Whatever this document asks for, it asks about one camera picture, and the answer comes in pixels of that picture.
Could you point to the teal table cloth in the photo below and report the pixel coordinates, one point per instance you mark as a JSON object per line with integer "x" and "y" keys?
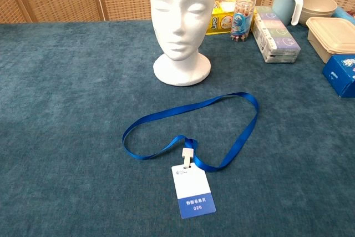
{"x": 69, "y": 137}

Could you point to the pastel tissue multipack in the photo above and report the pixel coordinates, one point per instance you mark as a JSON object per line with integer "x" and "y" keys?
{"x": 277, "y": 40}

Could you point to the white foam mannequin head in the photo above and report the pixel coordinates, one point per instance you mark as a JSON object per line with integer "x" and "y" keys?
{"x": 180, "y": 12}

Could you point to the blue cookie box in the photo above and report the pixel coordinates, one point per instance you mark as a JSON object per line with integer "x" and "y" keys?
{"x": 341, "y": 76}

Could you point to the clear snack jar blue label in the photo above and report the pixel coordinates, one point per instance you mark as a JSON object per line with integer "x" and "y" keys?
{"x": 242, "y": 20}

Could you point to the beige lidded lunch box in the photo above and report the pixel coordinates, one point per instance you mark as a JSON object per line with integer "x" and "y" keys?
{"x": 332, "y": 34}

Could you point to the blue plastic roll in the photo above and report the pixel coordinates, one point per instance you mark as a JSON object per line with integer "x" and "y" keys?
{"x": 342, "y": 15}

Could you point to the beige bowl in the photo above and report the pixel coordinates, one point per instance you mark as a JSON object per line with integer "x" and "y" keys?
{"x": 319, "y": 6}

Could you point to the yellow biscuit box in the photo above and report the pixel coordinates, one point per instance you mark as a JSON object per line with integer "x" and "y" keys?
{"x": 219, "y": 22}

